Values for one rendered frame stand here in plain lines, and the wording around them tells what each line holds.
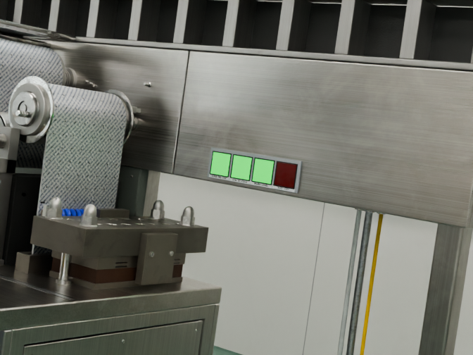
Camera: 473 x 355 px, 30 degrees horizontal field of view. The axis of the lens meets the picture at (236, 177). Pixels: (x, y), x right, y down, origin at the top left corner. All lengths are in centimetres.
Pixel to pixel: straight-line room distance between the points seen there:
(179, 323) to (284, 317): 277
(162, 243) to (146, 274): 8
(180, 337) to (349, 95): 65
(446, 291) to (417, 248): 242
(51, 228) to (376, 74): 74
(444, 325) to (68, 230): 81
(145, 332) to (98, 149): 44
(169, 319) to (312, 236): 272
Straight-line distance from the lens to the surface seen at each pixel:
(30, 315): 167
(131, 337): 188
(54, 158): 198
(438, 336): 195
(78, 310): 175
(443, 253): 193
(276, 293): 475
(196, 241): 207
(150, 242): 191
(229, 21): 208
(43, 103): 195
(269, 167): 195
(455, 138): 175
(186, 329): 201
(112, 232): 185
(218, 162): 203
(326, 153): 188
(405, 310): 439
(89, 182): 206
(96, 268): 186
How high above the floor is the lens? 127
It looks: 3 degrees down
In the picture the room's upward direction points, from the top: 8 degrees clockwise
